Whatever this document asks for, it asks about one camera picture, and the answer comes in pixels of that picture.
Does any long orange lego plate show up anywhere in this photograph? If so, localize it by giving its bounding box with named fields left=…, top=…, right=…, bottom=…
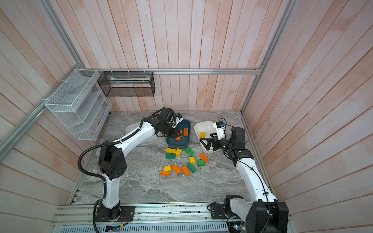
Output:
left=175, top=130, right=184, bottom=142

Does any yellow lego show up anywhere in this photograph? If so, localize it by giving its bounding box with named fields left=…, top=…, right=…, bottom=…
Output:
left=164, top=166, right=172, bottom=172

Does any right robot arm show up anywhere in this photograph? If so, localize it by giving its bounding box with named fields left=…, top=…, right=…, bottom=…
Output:
left=199, top=124, right=289, bottom=233

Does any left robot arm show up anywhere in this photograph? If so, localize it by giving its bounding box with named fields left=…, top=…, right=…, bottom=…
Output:
left=96, top=107, right=183, bottom=221

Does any right white bin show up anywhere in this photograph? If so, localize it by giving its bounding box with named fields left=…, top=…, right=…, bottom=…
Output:
left=194, top=121, right=217, bottom=153

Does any white bin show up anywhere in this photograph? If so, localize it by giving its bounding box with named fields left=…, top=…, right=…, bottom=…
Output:
left=124, top=122, right=148, bottom=142
left=194, top=121, right=217, bottom=153

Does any green lego brick right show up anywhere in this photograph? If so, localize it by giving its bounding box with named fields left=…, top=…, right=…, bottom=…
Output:
left=197, top=159, right=206, bottom=167

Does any dark teal bin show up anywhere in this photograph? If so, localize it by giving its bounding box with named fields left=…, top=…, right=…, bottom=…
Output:
left=166, top=119, right=191, bottom=150

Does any left white bin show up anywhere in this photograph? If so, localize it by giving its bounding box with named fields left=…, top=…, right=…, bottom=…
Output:
left=124, top=122, right=148, bottom=142

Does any green long lego brick lower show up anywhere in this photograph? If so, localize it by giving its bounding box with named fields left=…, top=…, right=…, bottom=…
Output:
left=187, top=163, right=197, bottom=173

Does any dark green flat lego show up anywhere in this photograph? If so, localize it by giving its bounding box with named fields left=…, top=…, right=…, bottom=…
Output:
left=165, top=153, right=176, bottom=159

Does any black mesh basket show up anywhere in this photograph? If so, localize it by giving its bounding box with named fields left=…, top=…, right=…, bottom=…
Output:
left=98, top=71, right=156, bottom=98

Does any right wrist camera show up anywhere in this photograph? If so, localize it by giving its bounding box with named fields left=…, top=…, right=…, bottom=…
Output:
left=213, top=120, right=226, bottom=140

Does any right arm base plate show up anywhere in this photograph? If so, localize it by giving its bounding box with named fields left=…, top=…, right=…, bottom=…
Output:
left=207, top=202, right=234, bottom=219

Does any white wire shelf rack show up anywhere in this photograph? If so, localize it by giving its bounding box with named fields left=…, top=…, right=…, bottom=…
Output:
left=46, top=70, right=112, bottom=141

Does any aluminium front rail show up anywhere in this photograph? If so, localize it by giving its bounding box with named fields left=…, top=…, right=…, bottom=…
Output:
left=51, top=202, right=214, bottom=226

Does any black corrugated cable left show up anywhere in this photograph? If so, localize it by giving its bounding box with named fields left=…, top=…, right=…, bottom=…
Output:
left=77, top=116, right=146, bottom=233

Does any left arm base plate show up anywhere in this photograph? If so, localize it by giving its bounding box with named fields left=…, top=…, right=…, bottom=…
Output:
left=94, top=205, right=136, bottom=222

